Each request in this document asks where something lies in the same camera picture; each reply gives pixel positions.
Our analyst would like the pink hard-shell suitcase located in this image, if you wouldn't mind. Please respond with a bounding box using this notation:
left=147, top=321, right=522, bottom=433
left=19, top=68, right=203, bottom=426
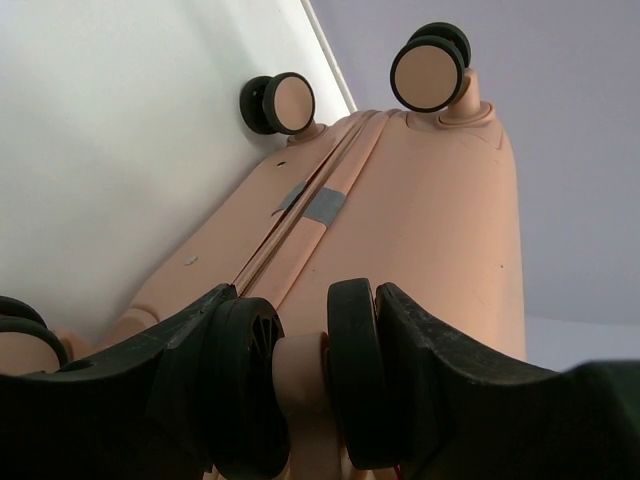
left=1, top=22, right=525, bottom=479

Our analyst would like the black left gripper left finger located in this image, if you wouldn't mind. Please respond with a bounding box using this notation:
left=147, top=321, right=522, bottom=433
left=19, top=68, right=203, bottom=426
left=1, top=284, right=237, bottom=479

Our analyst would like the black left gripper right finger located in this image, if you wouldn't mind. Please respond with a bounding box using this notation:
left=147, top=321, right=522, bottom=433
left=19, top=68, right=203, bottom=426
left=377, top=283, right=639, bottom=479

